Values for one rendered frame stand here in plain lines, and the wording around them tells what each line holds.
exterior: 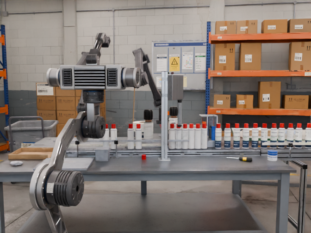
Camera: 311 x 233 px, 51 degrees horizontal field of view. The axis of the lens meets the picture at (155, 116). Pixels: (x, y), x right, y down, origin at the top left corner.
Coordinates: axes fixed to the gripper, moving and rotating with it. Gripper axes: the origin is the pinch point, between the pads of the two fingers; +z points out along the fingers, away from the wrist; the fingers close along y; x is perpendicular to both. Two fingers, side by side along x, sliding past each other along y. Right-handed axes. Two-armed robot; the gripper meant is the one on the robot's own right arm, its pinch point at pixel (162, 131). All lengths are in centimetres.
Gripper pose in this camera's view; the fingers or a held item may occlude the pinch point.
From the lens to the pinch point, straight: 268.0
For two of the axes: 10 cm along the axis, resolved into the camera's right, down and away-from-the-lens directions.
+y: -10.0, -0.1, -0.1
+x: 0.1, 1.0, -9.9
